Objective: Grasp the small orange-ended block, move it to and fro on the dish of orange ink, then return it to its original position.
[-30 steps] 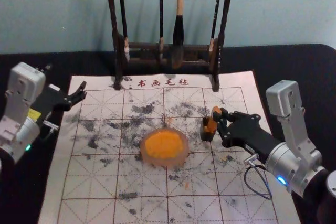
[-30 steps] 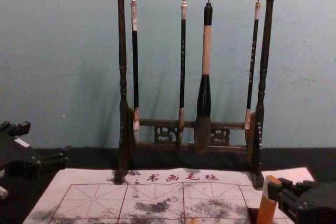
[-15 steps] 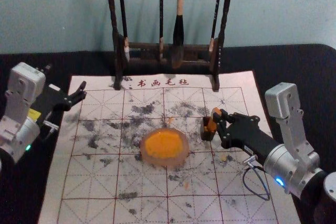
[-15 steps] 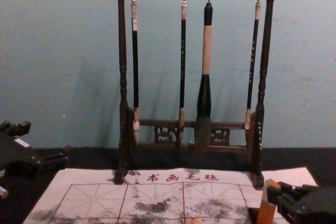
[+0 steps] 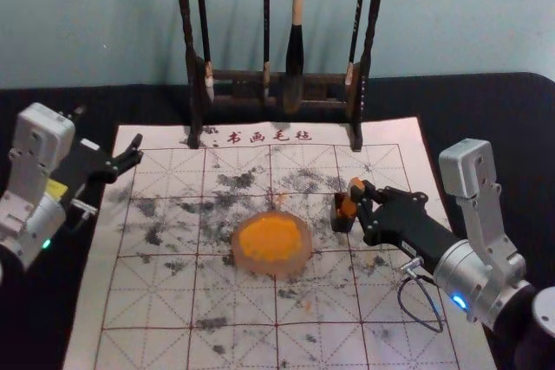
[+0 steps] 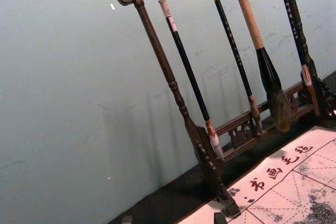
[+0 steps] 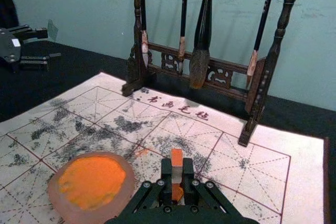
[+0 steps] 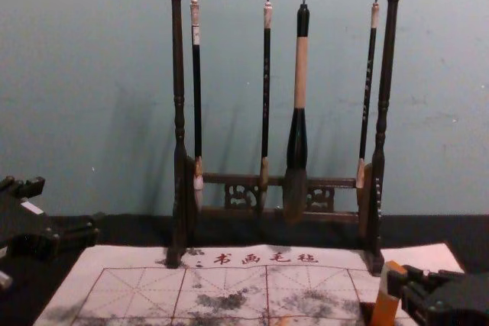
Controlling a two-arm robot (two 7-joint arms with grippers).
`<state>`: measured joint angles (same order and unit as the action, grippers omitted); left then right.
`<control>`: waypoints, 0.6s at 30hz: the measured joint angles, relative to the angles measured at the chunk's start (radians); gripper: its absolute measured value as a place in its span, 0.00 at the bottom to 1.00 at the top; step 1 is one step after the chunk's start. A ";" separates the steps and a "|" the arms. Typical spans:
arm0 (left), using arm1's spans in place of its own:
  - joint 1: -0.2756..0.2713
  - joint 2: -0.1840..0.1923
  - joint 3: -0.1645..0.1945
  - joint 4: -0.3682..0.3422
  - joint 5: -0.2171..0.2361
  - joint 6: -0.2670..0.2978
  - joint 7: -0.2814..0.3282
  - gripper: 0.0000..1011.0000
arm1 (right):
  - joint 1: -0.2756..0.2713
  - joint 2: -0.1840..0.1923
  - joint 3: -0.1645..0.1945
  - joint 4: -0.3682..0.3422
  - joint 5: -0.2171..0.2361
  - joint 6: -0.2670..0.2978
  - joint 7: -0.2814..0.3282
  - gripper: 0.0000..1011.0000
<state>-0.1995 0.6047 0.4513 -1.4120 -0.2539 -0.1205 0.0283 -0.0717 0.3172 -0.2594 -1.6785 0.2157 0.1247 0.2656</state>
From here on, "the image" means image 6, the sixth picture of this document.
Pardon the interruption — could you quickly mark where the dark green brush, pale ferrule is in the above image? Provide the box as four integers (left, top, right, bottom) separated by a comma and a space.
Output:
276, 0, 321, 118

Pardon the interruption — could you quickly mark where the thin black brush, white cap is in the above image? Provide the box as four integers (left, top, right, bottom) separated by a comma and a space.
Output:
208, 0, 264, 136

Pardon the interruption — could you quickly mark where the pink felt calligraphy mat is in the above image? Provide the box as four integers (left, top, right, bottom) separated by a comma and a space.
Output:
177, 125, 336, 224

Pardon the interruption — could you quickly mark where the dark wooden dragon brush rack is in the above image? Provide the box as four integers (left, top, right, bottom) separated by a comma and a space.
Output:
91, 0, 336, 217

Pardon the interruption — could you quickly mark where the black brush with white cap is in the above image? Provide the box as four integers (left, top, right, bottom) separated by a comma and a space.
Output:
157, 0, 225, 163

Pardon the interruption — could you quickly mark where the small black block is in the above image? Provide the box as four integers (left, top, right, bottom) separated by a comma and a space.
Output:
214, 211, 227, 224

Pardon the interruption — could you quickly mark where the large brush with tan handle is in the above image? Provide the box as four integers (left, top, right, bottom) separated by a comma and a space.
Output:
230, 0, 292, 133

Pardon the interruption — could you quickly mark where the black table cloth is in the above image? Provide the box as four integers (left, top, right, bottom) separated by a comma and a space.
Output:
107, 70, 336, 224

